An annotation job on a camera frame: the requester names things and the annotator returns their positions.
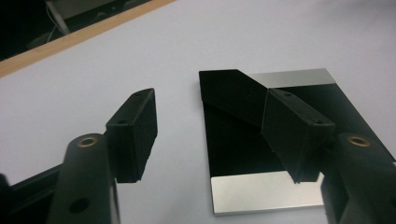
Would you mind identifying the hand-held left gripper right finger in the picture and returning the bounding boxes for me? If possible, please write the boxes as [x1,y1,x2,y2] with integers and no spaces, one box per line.
[261,88,396,224]

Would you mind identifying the wooden table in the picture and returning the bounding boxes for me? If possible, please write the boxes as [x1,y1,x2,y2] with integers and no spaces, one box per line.
[0,0,177,78]

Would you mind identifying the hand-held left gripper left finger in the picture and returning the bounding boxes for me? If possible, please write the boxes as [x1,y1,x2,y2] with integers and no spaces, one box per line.
[46,88,158,224]

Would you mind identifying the large white paper sheet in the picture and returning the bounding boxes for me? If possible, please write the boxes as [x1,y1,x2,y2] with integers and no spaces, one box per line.
[0,0,396,224]

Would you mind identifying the grey metal stand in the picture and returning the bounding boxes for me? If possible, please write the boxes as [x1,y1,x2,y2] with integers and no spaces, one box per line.
[46,0,71,35]

